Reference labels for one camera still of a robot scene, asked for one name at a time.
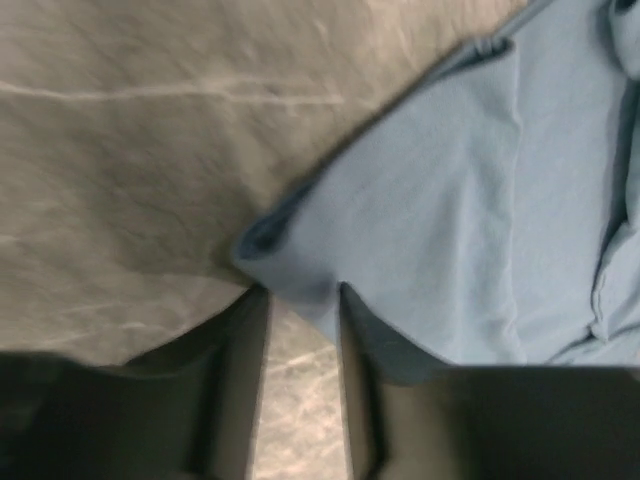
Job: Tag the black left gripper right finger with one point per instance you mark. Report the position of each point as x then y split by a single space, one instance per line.
410 415

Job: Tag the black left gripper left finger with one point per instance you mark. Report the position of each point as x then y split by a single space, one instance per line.
184 410

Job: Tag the grey-blue t-shirt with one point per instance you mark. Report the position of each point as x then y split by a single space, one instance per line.
492 215

